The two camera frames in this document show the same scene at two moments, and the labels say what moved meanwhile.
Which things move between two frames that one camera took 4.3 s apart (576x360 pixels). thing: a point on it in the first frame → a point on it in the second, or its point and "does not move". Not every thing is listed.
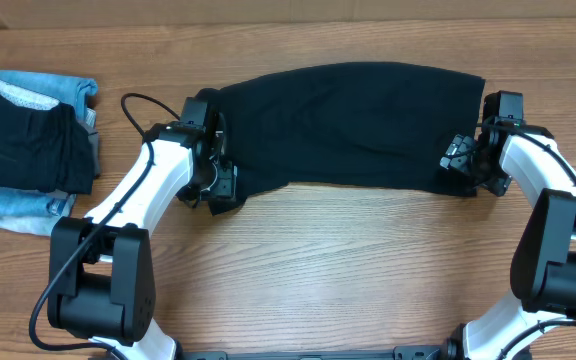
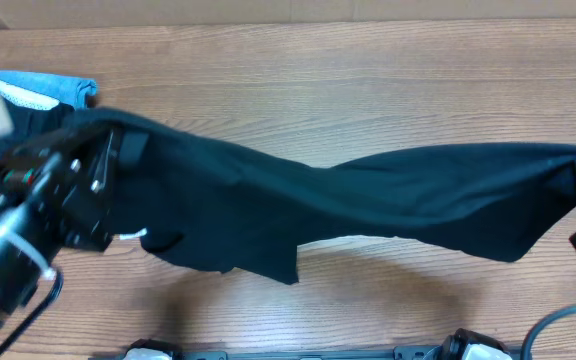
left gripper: [227, 188] → [49, 174]
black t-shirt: [365, 124] → [202, 203]
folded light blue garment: [74, 90] does not move
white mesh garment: [22, 98] does not move
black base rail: [399, 353] does not move
